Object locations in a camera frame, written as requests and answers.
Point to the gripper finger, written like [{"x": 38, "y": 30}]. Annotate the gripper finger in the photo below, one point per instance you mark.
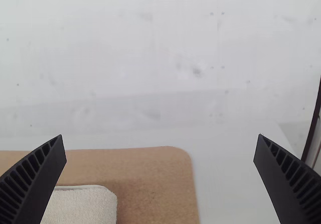
[
  {"x": 293, "y": 183},
  {"x": 27, "y": 183}
]

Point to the pale towel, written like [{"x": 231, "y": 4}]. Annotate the pale towel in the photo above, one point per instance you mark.
[{"x": 82, "y": 206}]

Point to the cork mat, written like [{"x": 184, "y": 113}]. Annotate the cork mat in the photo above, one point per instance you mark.
[{"x": 150, "y": 178}]

